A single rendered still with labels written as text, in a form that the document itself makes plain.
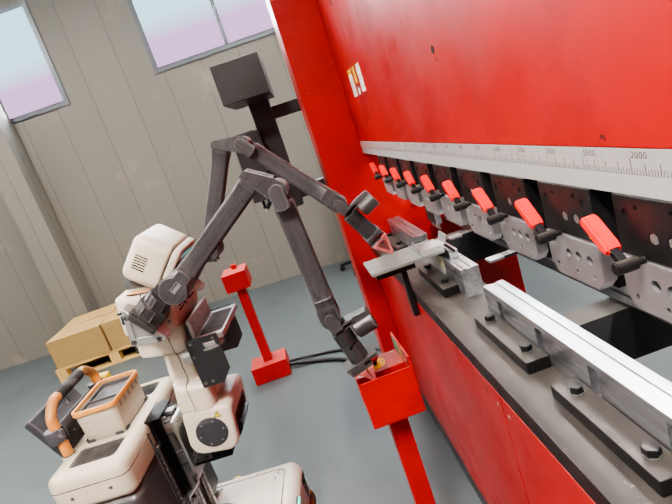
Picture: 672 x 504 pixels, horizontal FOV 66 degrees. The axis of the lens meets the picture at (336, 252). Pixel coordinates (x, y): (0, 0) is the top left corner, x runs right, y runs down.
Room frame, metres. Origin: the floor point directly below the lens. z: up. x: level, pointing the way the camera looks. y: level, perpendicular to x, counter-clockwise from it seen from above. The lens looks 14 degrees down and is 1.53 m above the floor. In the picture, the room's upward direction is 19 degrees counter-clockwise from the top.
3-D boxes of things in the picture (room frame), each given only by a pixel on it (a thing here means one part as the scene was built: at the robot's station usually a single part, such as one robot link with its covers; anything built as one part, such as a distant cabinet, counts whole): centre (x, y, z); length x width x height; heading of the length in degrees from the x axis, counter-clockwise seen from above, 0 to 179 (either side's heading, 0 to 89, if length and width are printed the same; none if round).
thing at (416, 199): (1.79, -0.36, 1.24); 0.15 x 0.09 x 0.17; 3
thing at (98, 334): (5.10, 2.34, 0.21); 1.20 x 0.86 x 0.42; 87
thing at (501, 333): (1.15, -0.33, 0.89); 0.30 x 0.05 x 0.03; 3
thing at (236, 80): (2.99, 0.18, 1.52); 0.51 x 0.25 x 0.85; 179
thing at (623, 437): (0.76, -0.35, 0.89); 0.30 x 0.05 x 0.03; 3
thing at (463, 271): (1.71, -0.37, 0.92); 0.39 x 0.06 x 0.10; 3
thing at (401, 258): (1.75, -0.22, 1.00); 0.26 x 0.18 x 0.01; 93
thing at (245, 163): (2.95, 0.26, 1.42); 0.45 x 0.12 x 0.36; 179
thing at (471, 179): (1.19, -0.39, 1.24); 0.15 x 0.09 x 0.17; 3
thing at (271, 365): (3.37, 0.68, 0.42); 0.25 x 0.20 x 0.83; 93
